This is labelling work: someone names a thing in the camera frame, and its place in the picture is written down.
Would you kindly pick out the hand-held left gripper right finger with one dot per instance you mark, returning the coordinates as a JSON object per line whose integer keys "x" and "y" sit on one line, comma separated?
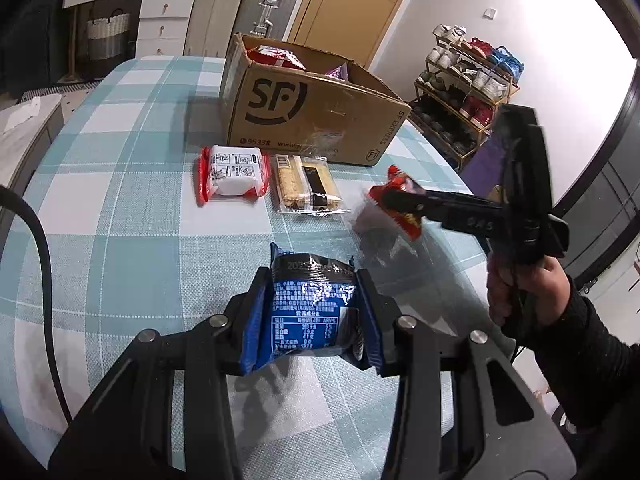
{"x": 372, "y": 335}

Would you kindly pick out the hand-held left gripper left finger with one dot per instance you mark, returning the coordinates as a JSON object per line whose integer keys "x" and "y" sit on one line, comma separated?
{"x": 252, "y": 330}

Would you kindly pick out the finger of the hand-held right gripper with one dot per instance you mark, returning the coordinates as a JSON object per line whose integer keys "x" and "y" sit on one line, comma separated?
{"x": 450, "y": 217}
{"x": 460, "y": 200}

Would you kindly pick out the blue and black snack packet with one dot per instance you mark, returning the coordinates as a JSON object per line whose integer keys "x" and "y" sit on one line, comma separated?
{"x": 310, "y": 310}

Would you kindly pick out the brown cardboard box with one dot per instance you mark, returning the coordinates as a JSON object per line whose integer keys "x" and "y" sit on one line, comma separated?
{"x": 300, "y": 110}

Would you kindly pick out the person's right forearm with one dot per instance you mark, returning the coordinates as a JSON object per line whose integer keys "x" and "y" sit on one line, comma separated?
{"x": 600, "y": 375}

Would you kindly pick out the person's right hand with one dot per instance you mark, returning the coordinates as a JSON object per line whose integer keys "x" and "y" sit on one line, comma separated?
{"x": 545, "y": 290}

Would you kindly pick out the purple mat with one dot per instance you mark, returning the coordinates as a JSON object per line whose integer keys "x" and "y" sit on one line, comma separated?
{"x": 480, "y": 165}

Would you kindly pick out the metal shoe rack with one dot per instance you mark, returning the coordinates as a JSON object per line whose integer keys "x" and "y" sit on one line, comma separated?
{"x": 450, "y": 130}

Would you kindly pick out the row of shoes on rack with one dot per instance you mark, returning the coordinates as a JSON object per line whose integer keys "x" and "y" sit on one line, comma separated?
{"x": 480, "y": 80}

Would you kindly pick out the biscuit packet with black label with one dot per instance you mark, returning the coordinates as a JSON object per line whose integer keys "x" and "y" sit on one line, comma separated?
{"x": 320, "y": 185}

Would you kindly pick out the beige biscuit packet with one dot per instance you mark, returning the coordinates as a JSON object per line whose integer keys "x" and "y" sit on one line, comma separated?
{"x": 289, "y": 185}

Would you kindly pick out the white packet with red ends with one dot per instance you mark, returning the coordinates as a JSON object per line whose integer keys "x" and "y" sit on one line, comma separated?
{"x": 232, "y": 175}

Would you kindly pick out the blue and white checked tablecloth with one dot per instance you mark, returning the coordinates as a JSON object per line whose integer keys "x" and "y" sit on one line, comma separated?
{"x": 125, "y": 210}

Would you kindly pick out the purple snack packet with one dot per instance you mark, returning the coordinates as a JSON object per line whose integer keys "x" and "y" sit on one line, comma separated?
{"x": 339, "y": 72}

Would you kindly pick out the wooden door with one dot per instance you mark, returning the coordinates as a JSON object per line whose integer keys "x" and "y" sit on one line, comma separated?
{"x": 360, "y": 10}

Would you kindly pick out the silver suitcase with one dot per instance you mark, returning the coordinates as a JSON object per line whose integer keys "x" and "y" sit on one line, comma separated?
{"x": 267, "y": 10}

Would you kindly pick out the white side table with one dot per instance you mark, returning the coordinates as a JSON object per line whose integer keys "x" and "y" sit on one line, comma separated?
{"x": 20, "y": 125}

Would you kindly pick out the beige suitcase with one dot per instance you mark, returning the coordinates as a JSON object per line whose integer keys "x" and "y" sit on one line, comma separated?
{"x": 215, "y": 10}

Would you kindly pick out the patterned floor mat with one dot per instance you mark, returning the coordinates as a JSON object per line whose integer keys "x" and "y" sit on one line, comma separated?
{"x": 45, "y": 92}

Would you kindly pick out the woven laundry basket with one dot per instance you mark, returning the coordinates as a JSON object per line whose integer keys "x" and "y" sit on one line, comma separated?
{"x": 107, "y": 37}

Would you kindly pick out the white desk with drawers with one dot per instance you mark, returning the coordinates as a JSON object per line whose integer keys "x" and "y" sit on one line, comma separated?
{"x": 160, "y": 15}

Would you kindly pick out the white wall switch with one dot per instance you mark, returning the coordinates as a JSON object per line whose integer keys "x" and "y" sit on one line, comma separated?
{"x": 490, "y": 12}

